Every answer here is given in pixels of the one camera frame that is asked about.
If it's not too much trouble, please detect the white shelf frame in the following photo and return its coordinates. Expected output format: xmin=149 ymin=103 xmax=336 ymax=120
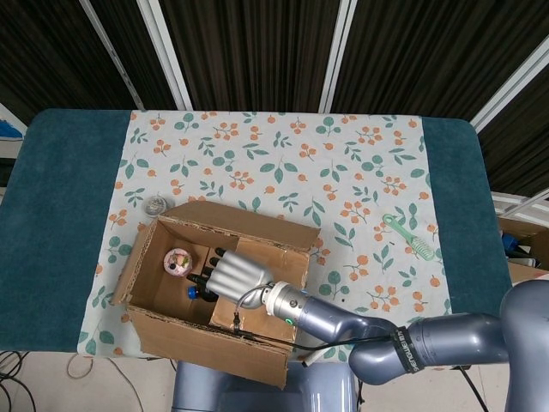
xmin=491 ymin=191 xmax=549 ymax=218

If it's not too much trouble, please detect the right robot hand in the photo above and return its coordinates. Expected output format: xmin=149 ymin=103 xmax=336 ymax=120
xmin=187 ymin=246 xmax=275 ymax=306

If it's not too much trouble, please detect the teal table cover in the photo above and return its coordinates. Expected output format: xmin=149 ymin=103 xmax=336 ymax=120
xmin=0 ymin=106 xmax=529 ymax=371

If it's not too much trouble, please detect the thick white frame post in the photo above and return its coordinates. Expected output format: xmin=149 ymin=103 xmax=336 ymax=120
xmin=319 ymin=0 xmax=358 ymax=113
xmin=136 ymin=0 xmax=193 ymax=111
xmin=469 ymin=40 xmax=549 ymax=132

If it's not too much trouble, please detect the black floor cable bundle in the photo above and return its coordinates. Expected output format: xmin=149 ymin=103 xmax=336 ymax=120
xmin=0 ymin=349 xmax=33 ymax=412

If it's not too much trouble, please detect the thin white frame post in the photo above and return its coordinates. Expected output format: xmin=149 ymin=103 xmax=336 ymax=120
xmin=79 ymin=0 xmax=145 ymax=112

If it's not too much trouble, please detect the small cardboard box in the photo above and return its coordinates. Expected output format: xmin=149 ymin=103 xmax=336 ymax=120
xmin=496 ymin=214 xmax=549 ymax=282

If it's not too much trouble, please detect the beige floor wire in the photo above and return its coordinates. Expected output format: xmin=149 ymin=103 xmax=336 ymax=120
xmin=66 ymin=354 xmax=147 ymax=412

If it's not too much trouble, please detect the mint green brush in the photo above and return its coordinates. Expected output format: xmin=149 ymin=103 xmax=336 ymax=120
xmin=382 ymin=213 xmax=437 ymax=262

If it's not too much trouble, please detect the pink toy cake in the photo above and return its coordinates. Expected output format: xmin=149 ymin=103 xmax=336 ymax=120
xmin=162 ymin=247 xmax=193 ymax=276

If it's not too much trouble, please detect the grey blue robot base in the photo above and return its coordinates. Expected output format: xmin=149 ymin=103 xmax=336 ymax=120
xmin=171 ymin=358 xmax=359 ymax=412

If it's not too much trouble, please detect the round silver tin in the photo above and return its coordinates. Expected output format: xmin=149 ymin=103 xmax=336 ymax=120
xmin=142 ymin=195 xmax=168 ymax=218

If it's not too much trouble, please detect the cola bottle blue label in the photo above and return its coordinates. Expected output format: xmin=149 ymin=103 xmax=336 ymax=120
xmin=186 ymin=285 xmax=218 ymax=304

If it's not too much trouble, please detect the floral print tablecloth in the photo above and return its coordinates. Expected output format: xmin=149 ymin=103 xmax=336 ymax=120
xmin=75 ymin=109 xmax=462 ymax=371

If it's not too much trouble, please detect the white and blue board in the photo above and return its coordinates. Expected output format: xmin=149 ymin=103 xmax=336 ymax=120
xmin=0 ymin=101 xmax=27 ymax=141

